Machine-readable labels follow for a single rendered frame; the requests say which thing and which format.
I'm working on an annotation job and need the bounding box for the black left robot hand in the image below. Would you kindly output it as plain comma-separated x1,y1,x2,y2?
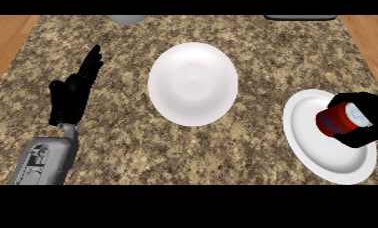
48,44,105,127

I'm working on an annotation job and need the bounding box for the red can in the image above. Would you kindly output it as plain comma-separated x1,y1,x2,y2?
315,101,376,138

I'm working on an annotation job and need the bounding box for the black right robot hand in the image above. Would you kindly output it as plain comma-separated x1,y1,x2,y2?
327,91,378,149

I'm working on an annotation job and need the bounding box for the dark grey flat appliance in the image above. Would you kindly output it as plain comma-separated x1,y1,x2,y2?
263,15,340,22

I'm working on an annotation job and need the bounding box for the white plate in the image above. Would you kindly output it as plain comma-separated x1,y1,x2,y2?
147,41,240,127
283,88,378,186

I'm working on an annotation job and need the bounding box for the grey round object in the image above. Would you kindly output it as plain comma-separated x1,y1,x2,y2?
107,15,150,27

